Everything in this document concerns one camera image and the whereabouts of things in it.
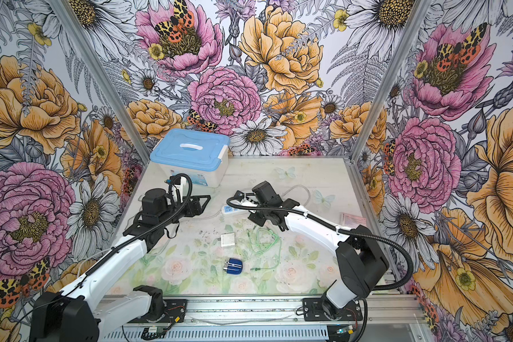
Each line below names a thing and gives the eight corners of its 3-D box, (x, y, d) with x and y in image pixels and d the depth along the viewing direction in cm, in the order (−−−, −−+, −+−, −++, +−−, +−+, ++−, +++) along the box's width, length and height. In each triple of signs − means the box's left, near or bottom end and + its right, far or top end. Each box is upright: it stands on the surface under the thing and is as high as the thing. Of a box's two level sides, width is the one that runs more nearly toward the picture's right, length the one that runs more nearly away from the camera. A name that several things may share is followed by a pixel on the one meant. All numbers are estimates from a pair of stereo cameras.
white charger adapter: (222, 248, 91) (221, 244, 88) (222, 236, 94) (221, 232, 91) (235, 247, 91) (234, 243, 88) (234, 235, 95) (233, 231, 92)
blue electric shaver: (224, 274, 84) (223, 271, 81) (225, 261, 87) (224, 257, 85) (242, 274, 84) (241, 271, 81) (242, 261, 87) (242, 258, 85)
